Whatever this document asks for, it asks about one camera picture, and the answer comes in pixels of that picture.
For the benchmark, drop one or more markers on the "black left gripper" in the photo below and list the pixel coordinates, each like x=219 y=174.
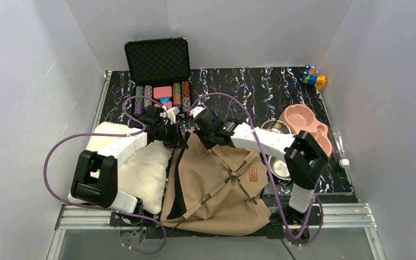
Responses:
x=176 y=140

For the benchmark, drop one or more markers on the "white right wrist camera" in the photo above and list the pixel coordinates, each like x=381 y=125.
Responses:
x=192 y=113

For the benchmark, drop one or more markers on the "black poker chip case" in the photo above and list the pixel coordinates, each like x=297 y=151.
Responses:
x=160 y=70

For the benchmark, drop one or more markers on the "steel bowl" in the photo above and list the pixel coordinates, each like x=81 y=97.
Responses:
x=276 y=126
x=279 y=169

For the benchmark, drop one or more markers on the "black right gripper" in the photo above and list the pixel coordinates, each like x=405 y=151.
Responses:
x=205 y=137

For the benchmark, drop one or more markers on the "white fluffy cushion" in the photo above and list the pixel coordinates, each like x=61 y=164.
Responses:
x=141 y=176

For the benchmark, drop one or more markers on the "colourful toy block car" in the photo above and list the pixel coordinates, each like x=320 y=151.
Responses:
x=310 y=76

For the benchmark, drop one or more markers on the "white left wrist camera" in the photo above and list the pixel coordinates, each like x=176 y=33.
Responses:
x=169 y=116

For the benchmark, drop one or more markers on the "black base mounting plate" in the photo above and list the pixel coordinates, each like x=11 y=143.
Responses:
x=200 y=228

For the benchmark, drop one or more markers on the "pink double pet bowl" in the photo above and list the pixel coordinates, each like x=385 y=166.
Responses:
x=301 y=118

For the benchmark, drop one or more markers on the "steel bowl near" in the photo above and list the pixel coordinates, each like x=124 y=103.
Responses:
x=279 y=169

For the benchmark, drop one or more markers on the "steel bowl far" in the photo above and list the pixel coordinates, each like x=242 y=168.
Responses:
x=276 y=126

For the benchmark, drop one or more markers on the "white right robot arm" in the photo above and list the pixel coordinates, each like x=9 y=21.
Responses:
x=304 y=157

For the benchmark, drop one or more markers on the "clear plastic water bottle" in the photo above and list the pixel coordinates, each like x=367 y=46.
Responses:
x=341 y=150

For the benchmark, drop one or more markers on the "tan fabric pet tent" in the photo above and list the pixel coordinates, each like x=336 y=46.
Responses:
x=197 y=155

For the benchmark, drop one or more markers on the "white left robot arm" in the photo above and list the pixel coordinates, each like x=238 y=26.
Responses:
x=96 y=174

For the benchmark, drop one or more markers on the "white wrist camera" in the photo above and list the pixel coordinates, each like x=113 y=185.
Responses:
x=169 y=116
x=192 y=113

